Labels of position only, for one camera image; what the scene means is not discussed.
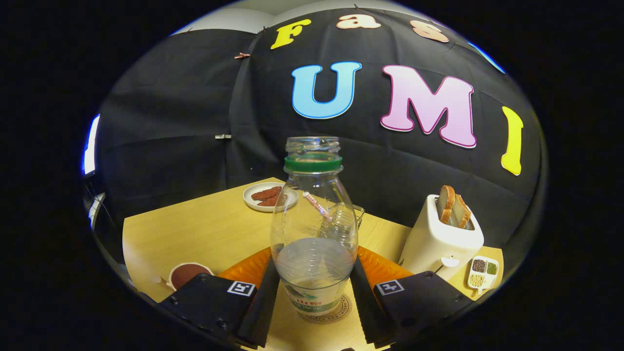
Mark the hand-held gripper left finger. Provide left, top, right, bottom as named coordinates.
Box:
left=158, top=246, right=282, bottom=350

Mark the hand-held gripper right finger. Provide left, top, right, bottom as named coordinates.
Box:
left=348, top=246, right=476, bottom=350

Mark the round wooden coaster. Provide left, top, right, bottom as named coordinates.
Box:
left=297, top=292, right=352, bottom=323

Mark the clear plastic juice bottle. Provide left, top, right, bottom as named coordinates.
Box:
left=270, top=136, right=359, bottom=315

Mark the cream cup with wooden handle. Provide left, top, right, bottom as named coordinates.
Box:
left=154, top=262, right=214, bottom=292

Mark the white toaster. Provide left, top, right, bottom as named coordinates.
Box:
left=398, top=194, right=485, bottom=281

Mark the wooden table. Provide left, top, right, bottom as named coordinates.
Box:
left=122, top=177, right=505, bottom=351

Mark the white round plate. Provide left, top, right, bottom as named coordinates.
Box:
left=243, top=182, right=299, bottom=213

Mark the red striped straw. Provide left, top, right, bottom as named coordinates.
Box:
left=302, top=191, right=332, bottom=220

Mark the white divided snack tray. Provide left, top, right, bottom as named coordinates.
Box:
left=467, top=255, right=500, bottom=294

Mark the bread slice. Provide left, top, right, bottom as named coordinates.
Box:
left=453, top=194, right=472, bottom=230
left=436, top=185, right=456, bottom=225

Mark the black backdrop cloth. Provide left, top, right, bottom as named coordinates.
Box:
left=95, top=5, right=544, bottom=273

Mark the wire mesh basket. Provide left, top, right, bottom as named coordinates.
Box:
left=331, top=205, right=365, bottom=234

